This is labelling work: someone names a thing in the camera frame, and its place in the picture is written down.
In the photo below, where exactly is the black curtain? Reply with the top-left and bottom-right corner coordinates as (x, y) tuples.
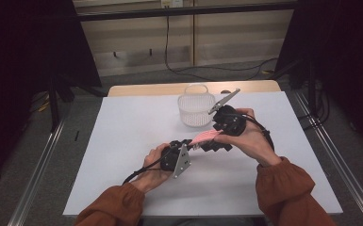
(0, 0), (103, 189)
(274, 0), (363, 154)

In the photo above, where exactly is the left hand-held gripper cable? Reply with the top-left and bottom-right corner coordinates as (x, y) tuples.
(122, 147), (173, 186)

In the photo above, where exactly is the long black floor cable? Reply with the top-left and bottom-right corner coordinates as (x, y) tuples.
(164, 6), (279, 81)

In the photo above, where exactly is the clear plastic basket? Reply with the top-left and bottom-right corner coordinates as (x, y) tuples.
(177, 83), (217, 128)

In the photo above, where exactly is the right hand-held gripper cable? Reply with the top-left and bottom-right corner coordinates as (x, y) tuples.
(232, 112), (276, 153)

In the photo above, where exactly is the yellow floor cable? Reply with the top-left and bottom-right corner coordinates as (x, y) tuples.
(37, 100), (51, 113)

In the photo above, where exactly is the person's right hand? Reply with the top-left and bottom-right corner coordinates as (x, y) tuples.
(214, 107), (282, 168)

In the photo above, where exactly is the metal floor rail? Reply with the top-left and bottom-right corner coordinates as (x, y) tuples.
(293, 90), (363, 226)
(8, 121), (65, 226)

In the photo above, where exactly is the hand-held gripper cable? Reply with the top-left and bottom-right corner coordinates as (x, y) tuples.
(122, 147), (173, 186)
(232, 112), (276, 153)

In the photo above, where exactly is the black crossbar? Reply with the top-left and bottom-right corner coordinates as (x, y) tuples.
(74, 1), (298, 23)

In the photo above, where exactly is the bundle of black cables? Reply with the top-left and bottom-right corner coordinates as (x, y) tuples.
(296, 81), (331, 131)

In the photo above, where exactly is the person's left hand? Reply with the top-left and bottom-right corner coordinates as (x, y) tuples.
(137, 143), (173, 193)

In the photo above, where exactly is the pink hairbrush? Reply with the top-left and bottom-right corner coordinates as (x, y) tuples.
(189, 129), (224, 147)

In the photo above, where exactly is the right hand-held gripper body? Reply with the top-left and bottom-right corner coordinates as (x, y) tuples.
(207, 88), (248, 137)

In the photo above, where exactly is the black metal stand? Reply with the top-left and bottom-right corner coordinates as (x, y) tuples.
(270, 57), (319, 107)
(48, 73), (107, 133)

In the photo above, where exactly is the white table sheet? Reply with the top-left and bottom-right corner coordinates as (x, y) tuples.
(62, 90), (343, 218)

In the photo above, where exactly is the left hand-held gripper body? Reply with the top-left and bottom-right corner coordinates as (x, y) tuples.
(159, 143), (192, 179)

